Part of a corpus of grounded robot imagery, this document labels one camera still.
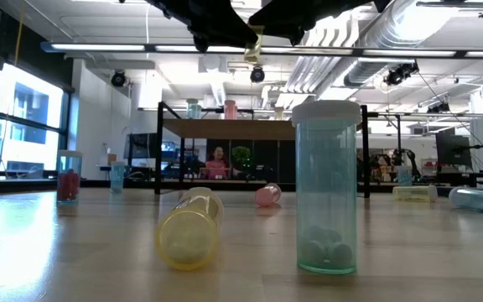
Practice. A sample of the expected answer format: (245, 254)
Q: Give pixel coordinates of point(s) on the person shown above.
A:
(216, 168)

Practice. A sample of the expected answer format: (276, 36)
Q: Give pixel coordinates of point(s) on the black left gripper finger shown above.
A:
(220, 29)

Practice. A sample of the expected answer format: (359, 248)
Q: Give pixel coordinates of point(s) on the black round spotlight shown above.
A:
(118, 78)
(257, 74)

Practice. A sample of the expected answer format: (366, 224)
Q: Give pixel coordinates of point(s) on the pink medicine bottle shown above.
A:
(230, 110)
(266, 196)

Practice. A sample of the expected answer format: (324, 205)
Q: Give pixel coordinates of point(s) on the black computer monitor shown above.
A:
(141, 146)
(453, 149)

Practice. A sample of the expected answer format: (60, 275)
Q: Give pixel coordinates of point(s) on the large window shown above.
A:
(27, 105)

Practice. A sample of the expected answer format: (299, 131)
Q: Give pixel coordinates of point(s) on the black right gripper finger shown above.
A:
(283, 21)

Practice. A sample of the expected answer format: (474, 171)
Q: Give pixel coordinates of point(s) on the blue medicine bottle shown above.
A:
(476, 200)
(117, 180)

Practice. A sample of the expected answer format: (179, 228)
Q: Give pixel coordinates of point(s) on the long ceiling light bar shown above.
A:
(99, 47)

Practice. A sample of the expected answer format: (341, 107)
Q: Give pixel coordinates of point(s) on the wooden shelf with black legs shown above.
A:
(233, 129)

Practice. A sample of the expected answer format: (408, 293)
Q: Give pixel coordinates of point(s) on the teal medicine bottle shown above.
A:
(325, 189)
(404, 176)
(200, 113)
(191, 111)

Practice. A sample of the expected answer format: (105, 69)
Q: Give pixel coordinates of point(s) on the black background robot arm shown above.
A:
(411, 159)

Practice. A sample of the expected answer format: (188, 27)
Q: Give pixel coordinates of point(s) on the green potted plant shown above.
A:
(241, 156)

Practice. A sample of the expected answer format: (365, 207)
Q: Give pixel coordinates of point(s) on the red pill bottle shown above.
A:
(69, 184)

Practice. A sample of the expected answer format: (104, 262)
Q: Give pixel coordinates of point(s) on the silver ventilation duct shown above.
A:
(367, 71)

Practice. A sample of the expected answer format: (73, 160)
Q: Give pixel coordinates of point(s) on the yellow medicine bottle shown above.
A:
(253, 52)
(413, 193)
(279, 114)
(189, 235)

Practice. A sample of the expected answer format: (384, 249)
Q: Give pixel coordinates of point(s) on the cardboard box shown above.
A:
(111, 159)

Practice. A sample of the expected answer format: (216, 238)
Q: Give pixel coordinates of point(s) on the black track light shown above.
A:
(401, 73)
(438, 107)

